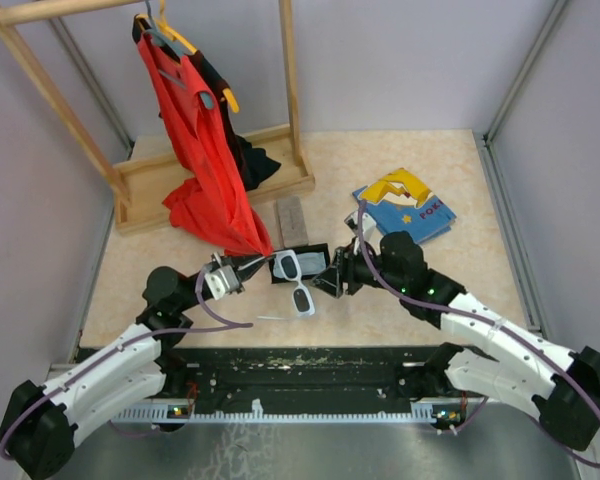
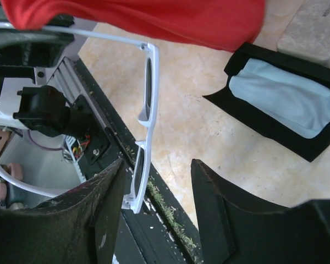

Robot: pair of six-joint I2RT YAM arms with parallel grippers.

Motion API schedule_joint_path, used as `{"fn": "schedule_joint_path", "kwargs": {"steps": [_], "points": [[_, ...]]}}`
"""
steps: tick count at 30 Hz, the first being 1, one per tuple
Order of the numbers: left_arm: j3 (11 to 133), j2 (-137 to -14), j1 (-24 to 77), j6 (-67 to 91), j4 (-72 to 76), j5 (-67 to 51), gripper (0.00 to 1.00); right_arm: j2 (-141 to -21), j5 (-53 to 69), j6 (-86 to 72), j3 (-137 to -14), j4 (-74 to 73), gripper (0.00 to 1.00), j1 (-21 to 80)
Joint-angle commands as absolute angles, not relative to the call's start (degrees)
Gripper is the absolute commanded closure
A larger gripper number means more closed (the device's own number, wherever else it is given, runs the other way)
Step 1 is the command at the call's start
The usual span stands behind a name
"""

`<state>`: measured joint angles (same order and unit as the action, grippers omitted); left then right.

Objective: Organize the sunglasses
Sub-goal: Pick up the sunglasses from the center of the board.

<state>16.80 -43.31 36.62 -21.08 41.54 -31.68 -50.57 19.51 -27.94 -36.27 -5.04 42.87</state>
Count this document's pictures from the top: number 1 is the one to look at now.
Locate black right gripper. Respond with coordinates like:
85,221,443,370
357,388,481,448
311,236,407,297

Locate white sunglasses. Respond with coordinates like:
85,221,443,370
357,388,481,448
257,250,316,321

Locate grey glasses case green lining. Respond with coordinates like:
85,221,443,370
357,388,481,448
275,196,309,248

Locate red garment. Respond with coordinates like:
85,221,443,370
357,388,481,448
136,33,273,255

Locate light blue lens cloth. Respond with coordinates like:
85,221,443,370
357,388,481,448
271,250,326,281

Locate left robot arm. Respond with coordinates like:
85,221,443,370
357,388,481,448
0,256,266,479

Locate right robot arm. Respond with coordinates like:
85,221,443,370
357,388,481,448
312,232,600,452

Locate black hanging garment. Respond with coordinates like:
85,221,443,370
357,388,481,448
132,23,281,191

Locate blue yellow folded cloth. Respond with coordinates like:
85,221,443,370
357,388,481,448
352,168,456,244

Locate wooden clothes rack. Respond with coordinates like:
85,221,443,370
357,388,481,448
0,1,315,235

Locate grey red clothes hanger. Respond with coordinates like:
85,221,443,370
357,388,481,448
144,0,214,110

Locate yellow clothes hanger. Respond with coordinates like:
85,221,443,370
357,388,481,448
134,1,240,113

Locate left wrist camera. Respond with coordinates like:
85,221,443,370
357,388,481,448
204,252,244,300

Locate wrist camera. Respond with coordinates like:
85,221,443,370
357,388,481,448
344,211,377,239
204,252,244,300

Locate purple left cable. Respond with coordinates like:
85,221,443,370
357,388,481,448
0,282,255,460

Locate purple cable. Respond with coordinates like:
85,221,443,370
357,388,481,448
357,199,600,469
0,282,255,460

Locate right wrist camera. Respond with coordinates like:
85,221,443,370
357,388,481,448
344,211,377,239

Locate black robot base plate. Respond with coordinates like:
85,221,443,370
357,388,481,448
156,344,464,415

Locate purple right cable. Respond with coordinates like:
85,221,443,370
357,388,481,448
357,199,600,469

